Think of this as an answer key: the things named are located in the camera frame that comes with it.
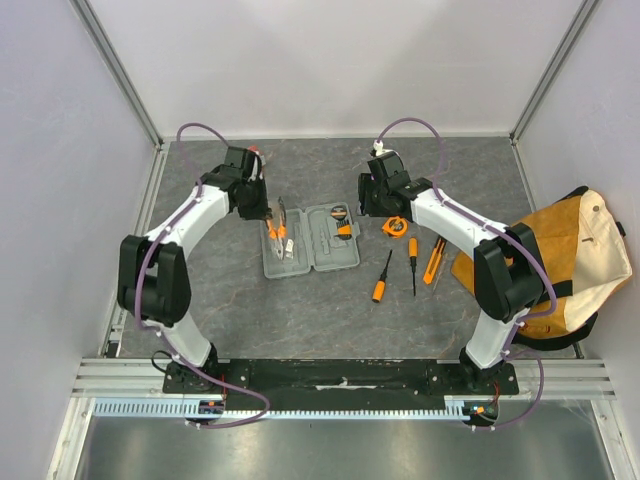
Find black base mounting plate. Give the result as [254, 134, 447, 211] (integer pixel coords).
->
[162, 357, 519, 412]

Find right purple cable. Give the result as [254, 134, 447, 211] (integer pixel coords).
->
[374, 117, 559, 432]

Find grey slotted cable duct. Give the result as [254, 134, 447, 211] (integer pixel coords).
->
[92, 396, 471, 418]

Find orange pliers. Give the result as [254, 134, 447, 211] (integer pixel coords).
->
[267, 196, 288, 260]

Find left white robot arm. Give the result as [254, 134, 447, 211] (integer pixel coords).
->
[117, 167, 268, 393]

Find orange tape measure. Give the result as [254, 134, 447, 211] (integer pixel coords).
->
[382, 216, 408, 239]

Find black electrical tape roll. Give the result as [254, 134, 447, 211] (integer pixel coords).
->
[330, 205, 348, 222]

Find grey plastic tool case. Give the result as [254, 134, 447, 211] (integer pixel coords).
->
[260, 202, 360, 280]

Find orange handled large screwdriver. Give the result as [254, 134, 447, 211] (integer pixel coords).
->
[371, 250, 393, 303]

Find tan canvas tool bag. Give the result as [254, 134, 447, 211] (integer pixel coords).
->
[450, 185, 634, 351]

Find orange handled small screwdriver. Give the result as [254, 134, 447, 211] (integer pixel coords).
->
[408, 236, 418, 296]

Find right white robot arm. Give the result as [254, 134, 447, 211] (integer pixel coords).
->
[358, 172, 552, 394]

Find aluminium frame rail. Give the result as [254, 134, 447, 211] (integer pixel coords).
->
[72, 358, 616, 400]

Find hex key set orange holder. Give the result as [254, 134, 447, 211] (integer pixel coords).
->
[335, 219, 353, 241]

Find orange utility knife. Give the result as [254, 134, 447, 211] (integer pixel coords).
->
[423, 236, 447, 285]

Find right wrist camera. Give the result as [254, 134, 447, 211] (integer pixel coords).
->
[368, 140, 404, 182]

